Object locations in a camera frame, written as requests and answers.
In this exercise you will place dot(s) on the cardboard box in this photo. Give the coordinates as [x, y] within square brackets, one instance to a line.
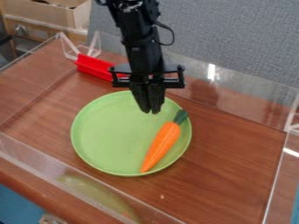
[66, 13]

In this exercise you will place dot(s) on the red plastic block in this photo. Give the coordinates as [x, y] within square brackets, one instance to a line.
[95, 67]

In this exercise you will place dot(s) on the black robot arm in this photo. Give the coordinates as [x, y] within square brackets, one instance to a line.
[135, 17]

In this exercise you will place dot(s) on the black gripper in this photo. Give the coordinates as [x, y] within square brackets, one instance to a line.
[146, 69]

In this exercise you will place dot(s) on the clear acrylic enclosure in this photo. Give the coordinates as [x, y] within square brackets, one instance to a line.
[219, 182]

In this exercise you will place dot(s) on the green round plate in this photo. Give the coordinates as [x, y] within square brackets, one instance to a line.
[111, 134]

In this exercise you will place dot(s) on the orange toy carrot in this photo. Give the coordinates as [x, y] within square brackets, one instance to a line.
[163, 141]

